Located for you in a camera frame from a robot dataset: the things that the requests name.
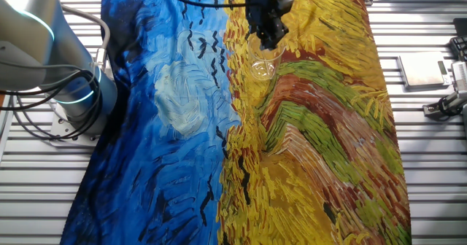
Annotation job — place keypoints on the clear glass beaker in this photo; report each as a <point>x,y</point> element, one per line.
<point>266,70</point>

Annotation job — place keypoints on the small silver camera on mount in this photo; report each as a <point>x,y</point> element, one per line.
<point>450,104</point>

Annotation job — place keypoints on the black flat device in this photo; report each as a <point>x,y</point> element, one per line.
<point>461,26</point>

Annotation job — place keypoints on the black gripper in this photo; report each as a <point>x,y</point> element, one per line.
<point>262,11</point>

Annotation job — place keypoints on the painted wheat field cloth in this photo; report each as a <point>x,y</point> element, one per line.
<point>175,146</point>

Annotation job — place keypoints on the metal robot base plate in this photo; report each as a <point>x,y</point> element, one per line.
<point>58,130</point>

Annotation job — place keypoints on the black keyboard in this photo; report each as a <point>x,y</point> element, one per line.
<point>460,48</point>

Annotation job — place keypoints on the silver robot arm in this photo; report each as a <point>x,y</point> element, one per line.
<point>33,44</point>

